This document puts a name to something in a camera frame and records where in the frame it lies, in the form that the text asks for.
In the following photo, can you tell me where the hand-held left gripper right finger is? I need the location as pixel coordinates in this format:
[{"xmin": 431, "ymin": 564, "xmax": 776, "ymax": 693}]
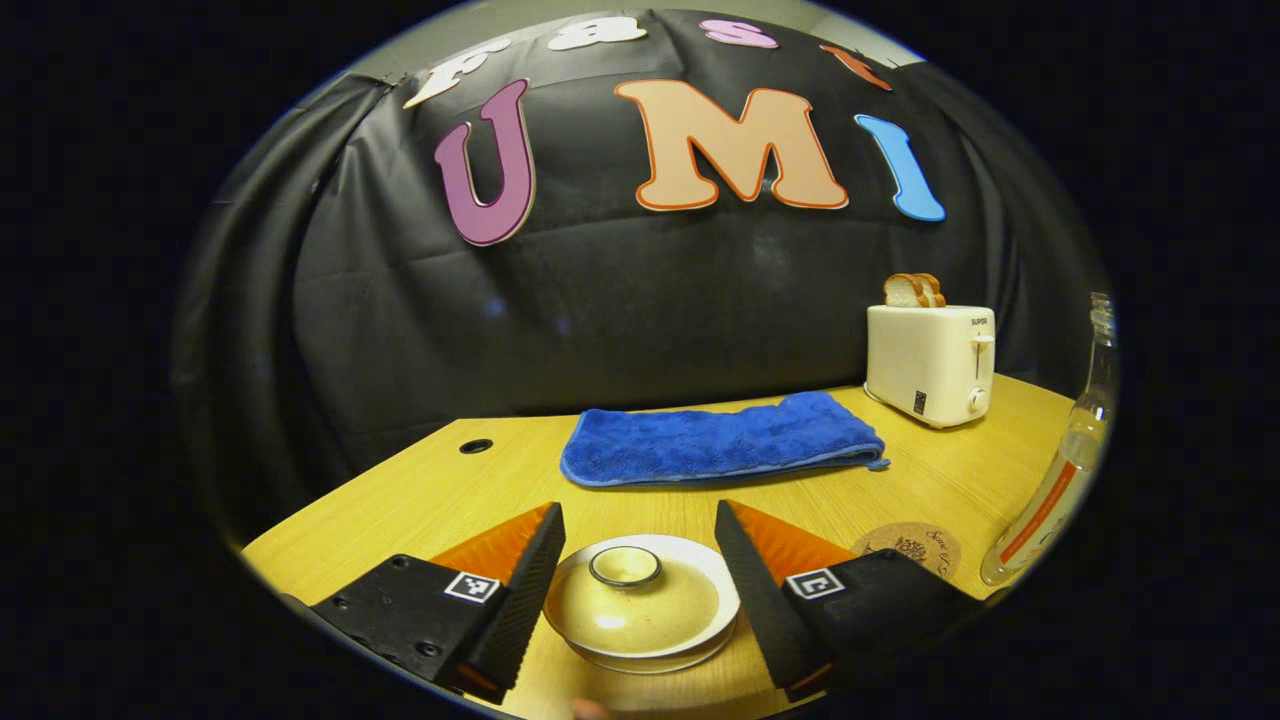
[{"xmin": 713, "ymin": 498, "xmax": 988, "ymax": 705}]

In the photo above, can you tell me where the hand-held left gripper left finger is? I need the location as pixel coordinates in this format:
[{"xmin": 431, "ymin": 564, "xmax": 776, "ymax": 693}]
[{"xmin": 310, "ymin": 501, "xmax": 568, "ymax": 702}]

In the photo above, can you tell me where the white ceramic teacup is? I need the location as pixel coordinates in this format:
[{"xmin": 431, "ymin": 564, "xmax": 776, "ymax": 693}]
[{"xmin": 544, "ymin": 532, "xmax": 743, "ymax": 662}]

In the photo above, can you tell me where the beige ceramic teacup lid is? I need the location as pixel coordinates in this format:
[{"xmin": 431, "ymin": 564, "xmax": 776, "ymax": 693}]
[{"xmin": 547, "ymin": 545, "xmax": 723, "ymax": 648}]

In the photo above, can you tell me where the round cork coaster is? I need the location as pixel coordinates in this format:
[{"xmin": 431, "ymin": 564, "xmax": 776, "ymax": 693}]
[{"xmin": 851, "ymin": 521, "xmax": 964, "ymax": 584}]

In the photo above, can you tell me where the clear glass water bottle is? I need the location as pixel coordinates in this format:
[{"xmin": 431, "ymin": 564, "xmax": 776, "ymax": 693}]
[{"xmin": 979, "ymin": 291, "xmax": 1119, "ymax": 588}]

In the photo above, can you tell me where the blue towel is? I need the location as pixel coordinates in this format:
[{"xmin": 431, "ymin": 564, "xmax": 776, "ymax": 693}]
[{"xmin": 558, "ymin": 390, "xmax": 892, "ymax": 490}]

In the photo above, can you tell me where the white toaster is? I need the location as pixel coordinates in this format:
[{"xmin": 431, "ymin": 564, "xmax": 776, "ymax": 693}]
[{"xmin": 864, "ymin": 303, "xmax": 998, "ymax": 431}]

